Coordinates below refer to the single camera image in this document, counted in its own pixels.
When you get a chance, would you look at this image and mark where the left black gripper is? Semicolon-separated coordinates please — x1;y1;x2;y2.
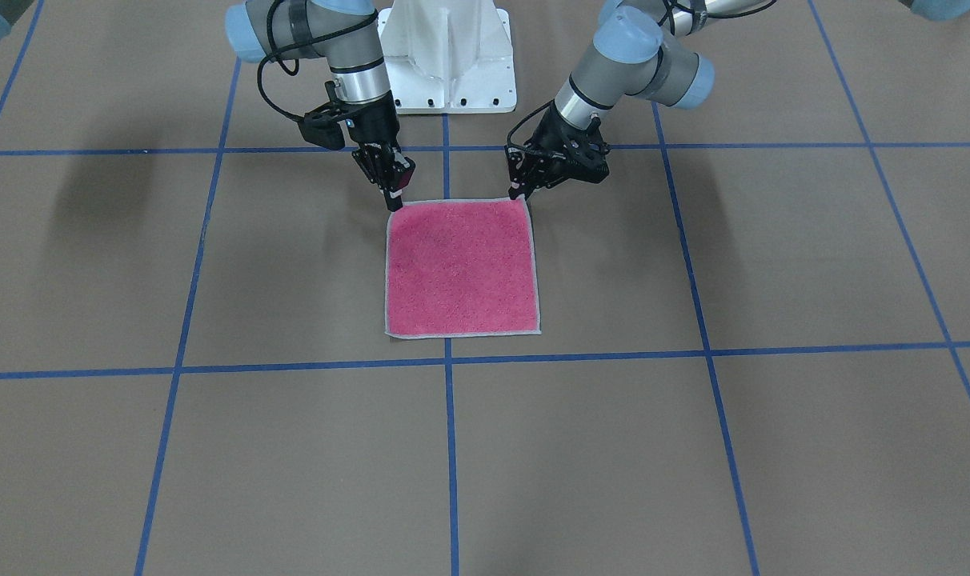
506;103;606;200

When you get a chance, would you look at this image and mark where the black camera cable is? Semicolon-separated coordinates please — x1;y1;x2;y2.
256;0;319;122
504;99;555;154

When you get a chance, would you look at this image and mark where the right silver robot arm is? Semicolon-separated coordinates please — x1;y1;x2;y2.
224;1;416;212

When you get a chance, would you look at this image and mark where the pink towel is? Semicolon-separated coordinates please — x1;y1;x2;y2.
385;199;541;340

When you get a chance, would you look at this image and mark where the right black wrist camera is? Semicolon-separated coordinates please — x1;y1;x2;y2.
298;101;351;152

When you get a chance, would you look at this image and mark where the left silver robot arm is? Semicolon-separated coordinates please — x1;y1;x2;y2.
504;1;771;200

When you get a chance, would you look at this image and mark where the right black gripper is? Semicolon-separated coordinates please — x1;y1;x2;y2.
343;91;416;212

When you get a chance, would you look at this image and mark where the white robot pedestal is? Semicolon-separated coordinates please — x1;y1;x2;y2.
378;1;518;114

